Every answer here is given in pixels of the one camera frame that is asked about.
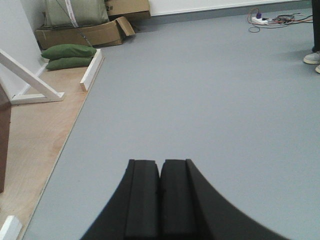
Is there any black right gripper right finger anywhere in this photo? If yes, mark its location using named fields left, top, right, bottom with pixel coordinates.
left=160, top=159, right=284, bottom=240

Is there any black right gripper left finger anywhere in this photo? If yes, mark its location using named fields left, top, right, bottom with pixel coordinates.
left=82, top=159, right=159, bottom=240

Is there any brown wooden door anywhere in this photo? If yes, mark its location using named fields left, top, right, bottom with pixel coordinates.
left=0, top=86, right=12, bottom=193

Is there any white wooden block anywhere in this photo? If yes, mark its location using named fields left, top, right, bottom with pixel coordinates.
left=0, top=215, right=23, bottom=240

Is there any plywood floor board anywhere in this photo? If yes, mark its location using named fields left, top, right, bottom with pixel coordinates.
left=0, top=67, right=88, bottom=240

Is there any white wooden floor beam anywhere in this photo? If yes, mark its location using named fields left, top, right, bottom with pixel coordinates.
left=80, top=49, right=105, bottom=92

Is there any lower green sandbag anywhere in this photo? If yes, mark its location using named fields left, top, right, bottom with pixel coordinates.
left=46, top=57, right=93, bottom=70

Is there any green sandbag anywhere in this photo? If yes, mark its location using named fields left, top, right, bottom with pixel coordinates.
left=41, top=44, right=97, bottom=60
left=46, top=57, right=93, bottom=70

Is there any upper green sandbag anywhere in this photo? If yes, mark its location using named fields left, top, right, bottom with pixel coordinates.
left=41, top=44, right=97, bottom=60

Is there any flattened brown cardboard box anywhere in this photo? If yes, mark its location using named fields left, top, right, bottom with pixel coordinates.
left=35, top=16, right=136, bottom=50

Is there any white sneaker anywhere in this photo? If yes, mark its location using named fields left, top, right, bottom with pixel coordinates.
left=315, top=65, right=320, bottom=74
left=303, top=51, right=320, bottom=65

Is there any white power strip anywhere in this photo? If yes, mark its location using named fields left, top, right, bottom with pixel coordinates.
left=251, top=17, right=268, bottom=25

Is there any cardboard box with marking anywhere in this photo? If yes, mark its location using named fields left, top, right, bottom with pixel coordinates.
left=104, top=0, right=151, bottom=21

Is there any olive green woven sack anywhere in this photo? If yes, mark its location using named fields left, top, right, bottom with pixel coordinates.
left=45, top=0, right=109, bottom=28

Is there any person's dark trouser leg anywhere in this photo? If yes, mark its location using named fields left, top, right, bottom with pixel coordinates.
left=311, top=0, right=320, bottom=52

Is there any white wooden brace frame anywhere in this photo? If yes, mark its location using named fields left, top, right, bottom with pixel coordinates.
left=0, top=49, right=65, bottom=105

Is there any thin black cable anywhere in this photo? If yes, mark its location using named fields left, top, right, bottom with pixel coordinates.
left=56, top=0, right=95, bottom=48

